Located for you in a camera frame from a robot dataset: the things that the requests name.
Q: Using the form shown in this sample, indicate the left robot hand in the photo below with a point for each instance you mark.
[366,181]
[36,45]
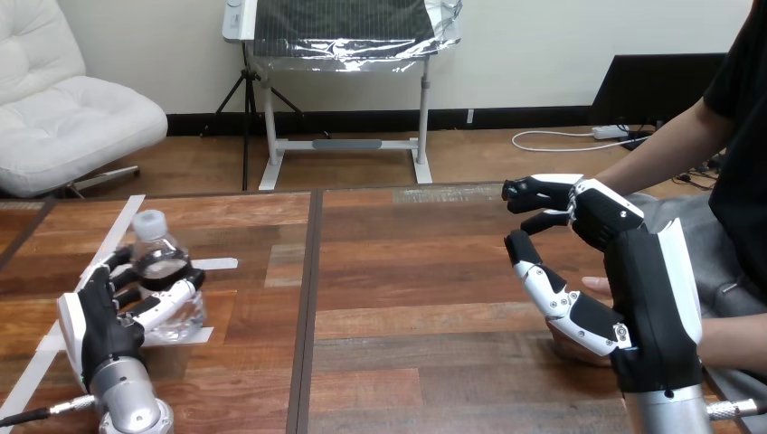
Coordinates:
[102,329]

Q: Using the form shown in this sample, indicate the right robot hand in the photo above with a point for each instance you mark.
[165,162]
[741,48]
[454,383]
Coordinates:
[653,299]

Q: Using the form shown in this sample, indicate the person's hand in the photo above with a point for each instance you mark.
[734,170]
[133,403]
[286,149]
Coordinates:
[569,352]

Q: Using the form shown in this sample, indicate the clear water bottle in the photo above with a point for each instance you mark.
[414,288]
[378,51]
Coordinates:
[154,242]

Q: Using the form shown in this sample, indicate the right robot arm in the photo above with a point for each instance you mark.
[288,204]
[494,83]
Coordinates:
[668,413]

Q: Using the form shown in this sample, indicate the person's forearm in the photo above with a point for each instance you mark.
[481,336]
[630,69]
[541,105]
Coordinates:
[659,153]
[734,344]

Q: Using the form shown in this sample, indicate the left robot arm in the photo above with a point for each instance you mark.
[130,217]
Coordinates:
[129,398]

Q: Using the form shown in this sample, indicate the person's body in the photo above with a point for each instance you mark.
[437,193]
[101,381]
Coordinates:
[743,180]

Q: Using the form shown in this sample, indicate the white power strip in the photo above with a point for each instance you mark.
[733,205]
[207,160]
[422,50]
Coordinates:
[610,132]

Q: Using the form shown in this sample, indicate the dark screen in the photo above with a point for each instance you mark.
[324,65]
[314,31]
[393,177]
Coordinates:
[653,90]

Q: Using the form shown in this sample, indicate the white cushioned chair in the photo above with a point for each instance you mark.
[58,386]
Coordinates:
[66,120]

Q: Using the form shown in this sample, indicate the black tripod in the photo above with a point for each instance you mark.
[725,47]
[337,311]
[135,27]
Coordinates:
[246,120]

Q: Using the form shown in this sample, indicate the white desk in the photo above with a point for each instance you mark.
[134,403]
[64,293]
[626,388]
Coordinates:
[271,126]

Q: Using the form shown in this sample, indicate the foil sheet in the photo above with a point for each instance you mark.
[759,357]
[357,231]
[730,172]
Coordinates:
[353,27]

